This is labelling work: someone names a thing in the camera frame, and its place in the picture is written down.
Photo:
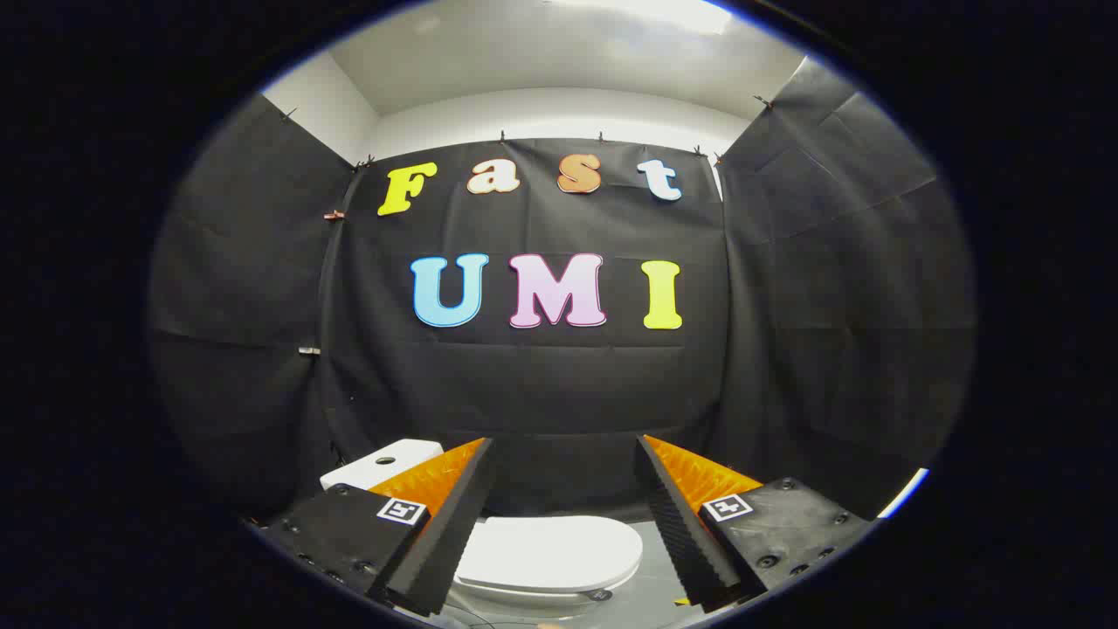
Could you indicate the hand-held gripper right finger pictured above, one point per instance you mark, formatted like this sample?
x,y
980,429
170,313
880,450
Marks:
x,y
677,524

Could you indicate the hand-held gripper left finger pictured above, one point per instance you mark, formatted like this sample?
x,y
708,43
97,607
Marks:
x,y
454,515

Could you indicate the white toilet tank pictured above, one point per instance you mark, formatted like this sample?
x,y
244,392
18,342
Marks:
x,y
384,463

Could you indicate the white toilet bowl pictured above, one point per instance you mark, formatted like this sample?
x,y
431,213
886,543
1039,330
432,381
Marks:
x,y
524,603

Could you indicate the black backdrop cloth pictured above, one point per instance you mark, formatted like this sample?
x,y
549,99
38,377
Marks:
x,y
541,384

